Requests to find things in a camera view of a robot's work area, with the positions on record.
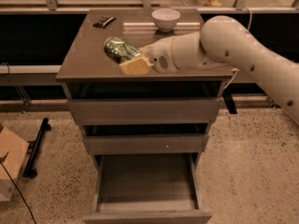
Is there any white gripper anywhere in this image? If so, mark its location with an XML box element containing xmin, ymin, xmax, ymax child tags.
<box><xmin>120</xmin><ymin>36</ymin><xmax>178</xmax><ymax>75</ymax></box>

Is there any green soda can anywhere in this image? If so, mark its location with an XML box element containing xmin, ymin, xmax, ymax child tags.
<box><xmin>104</xmin><ymin>36</ymin><xmax>141</xmax><ymax>64</ymax></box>

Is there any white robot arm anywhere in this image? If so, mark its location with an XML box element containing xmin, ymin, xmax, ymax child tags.
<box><xmin>120</xmin><ymin>16</ymin><xmax>299</xmax><ymax>122</ymax></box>

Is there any grey drawer cabinet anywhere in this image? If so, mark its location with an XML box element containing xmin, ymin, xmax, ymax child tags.
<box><xmin>55</xmin><ymin>7</ymin><xmax>235</xmax><ymax>224</ymax></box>

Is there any top grey drawer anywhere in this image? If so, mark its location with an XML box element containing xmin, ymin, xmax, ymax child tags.
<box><xmin>67</xmin><ymin>99</ymin><xmax>219</xmax><ymax>125</ymax></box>

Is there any grey drawer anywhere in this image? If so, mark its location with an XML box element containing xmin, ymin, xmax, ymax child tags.
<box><xmin>67</xmin><ymin>99</ymin><xmax>219</xmax><ymax>125</ymax></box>
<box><xmin>83</xmin><ymin>134</ymin><xmax>208</xmax><ymax>155</ymax></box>
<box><xmin>83</xmin><ymin>154</ymin><xmax>211</xmax><ymax>224</ymax></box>

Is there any middle grey drawer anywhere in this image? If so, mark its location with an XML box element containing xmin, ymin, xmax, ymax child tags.
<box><xmin>83</xmin><ymin>134</ymin><xmax>208</xmax><ymax>155</ymax></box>

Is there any bottom grey drawer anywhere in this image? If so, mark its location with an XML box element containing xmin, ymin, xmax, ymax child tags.
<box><xmin>83</xmin><ymin>154</ymin><xmax>211</xmax><ymax>224</ymax></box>

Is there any white bowl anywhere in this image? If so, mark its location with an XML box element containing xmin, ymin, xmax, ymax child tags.
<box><xmin>151</xmin><ymin>8</ymin><xmax>180</xmax><ymax>32</ymax></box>

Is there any black snack wrapper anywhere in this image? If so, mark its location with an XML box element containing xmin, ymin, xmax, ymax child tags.
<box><xmin>93</xmin><ymin>16</ymin><xmax>116</xmax><ymax>29</ymax></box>

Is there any black metal stand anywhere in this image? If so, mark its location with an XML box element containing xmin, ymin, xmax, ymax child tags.
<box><xmin>22</xmin><ymin>118</ymin><xmax>51</xmax><ymax>178</ymax></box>

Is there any cardboard box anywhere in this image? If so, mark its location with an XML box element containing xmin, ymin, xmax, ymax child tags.
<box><xmin>0</xmin><ymin>124</ymin><xmax>29</xmax><ymax>202</ymax></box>

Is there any white cable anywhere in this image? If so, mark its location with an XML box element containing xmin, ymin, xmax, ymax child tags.
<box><xmin>223</xmin><ymin>6</ymin><xmax>254</xmax><ymax>91</ymax></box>

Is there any black cable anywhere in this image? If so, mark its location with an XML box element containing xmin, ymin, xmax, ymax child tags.
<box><xmin>0</xmin><ymin>152</ymin><xmax>37</xmax><ymax>224</ymax></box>

